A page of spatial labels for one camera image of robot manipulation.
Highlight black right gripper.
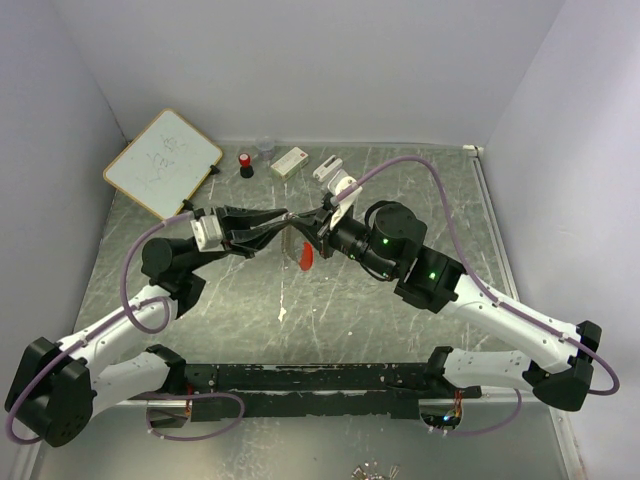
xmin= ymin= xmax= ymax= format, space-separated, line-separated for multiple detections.
xmin=290 ymin=205 xmax=397 ymax=280

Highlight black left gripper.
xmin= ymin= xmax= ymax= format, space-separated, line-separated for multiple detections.
xmin=184 ymin=202 xmax=290 ymax=273

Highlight metal key organizer red handle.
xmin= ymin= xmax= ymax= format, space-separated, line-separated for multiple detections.
xmin=281 ymin=213 xmax=314 ymax=272

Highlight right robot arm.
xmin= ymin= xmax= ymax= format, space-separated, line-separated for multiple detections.
xmin=290 ymin=201 xmax=602 ymax=412

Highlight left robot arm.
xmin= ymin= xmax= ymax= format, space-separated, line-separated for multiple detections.
xmin=5 ymin=206 xmax=288 ymax=447

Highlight red black stamp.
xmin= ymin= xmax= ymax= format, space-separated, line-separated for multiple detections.
xmin=238 ymin=152 xmax=254 ymax=179

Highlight white stapler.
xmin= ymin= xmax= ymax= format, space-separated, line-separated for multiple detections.
xmin=313 ymin=155 xmax=343 ymax=183

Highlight white staples box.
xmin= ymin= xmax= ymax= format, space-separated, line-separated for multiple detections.
xmin=270 ymin=147 xmax=309 ymax=181

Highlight clear plastic cup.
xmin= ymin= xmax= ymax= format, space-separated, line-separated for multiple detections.
xmin=255 ymin=136 xmax=275 ymax=162

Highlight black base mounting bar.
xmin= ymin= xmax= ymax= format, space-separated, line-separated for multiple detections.
xmin=139 ymin=363 xmax=484 ymax=424

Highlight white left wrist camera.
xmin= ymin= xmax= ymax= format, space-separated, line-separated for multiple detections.
xmin=190 ymin=213 xmax=224 ymax=252

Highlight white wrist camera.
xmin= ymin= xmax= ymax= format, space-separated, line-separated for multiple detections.
xmin=190 ymin=213 xmax=224 ymax=252
xmin=326 ymin=169 xmax=363 ymax=231

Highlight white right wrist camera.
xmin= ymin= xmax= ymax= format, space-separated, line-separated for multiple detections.
xmin=326 ymin=169 xmax=363 ymax=231

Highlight small whiteboard wooden frame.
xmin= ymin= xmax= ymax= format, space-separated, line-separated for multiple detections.
xmin=103 ymin=108 xmax=223 ymax=220

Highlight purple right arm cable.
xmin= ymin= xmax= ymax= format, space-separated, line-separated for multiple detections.
xmin=339 ymin=155 xmax=620 ymax=437

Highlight aluminium frame rail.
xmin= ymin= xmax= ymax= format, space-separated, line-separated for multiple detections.
xmin=463 ymin=145 xmax=588 ymax=479

